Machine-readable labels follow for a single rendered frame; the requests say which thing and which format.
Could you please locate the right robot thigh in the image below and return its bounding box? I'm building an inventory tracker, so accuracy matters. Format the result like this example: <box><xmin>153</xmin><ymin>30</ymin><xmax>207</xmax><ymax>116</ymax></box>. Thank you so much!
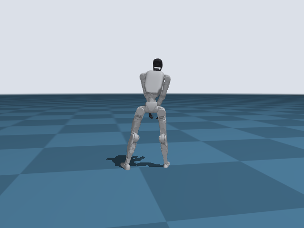
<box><xmin>157</xmin><ymin>106</ymin><xmax>167</xmax><ymax>143</ymax></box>

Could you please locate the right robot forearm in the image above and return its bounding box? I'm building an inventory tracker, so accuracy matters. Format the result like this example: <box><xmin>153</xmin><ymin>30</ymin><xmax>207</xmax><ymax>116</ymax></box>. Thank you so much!
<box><xmin>157</xmin><ymin>96</ymin><xmax>165</xmax><ymax>106</ymax></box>

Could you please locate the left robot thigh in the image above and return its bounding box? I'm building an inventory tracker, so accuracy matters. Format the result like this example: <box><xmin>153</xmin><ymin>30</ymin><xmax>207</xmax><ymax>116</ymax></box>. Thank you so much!
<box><xmin>131</xmin><ymin>105</ymin><xmax>145</xmax><ymax>143</ymax></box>

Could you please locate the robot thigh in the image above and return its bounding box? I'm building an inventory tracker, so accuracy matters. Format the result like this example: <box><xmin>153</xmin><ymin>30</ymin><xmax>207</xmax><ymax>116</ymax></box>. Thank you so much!
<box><xmin>157</xmin><ymin>106</ymin><xmax>167</xmax><ymax>143</ymax></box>
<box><xmin>131</xmin><ymin>105</ymin><xmax>145</xmax><ymax>143</ymax></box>

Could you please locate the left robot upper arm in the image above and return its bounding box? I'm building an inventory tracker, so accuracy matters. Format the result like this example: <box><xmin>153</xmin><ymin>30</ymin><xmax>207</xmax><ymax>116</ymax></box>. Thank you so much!
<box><xmin>140</xmin><ymin>73</ymin><xmax>146</xmax><ymax>94</ymax></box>

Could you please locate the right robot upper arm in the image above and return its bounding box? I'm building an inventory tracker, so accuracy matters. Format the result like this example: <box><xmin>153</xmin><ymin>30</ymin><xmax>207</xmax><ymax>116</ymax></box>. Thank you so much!
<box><xmin>160</xmin><ymin>74</ymin><xmax>171</xmax><ymax>96</ymax></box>

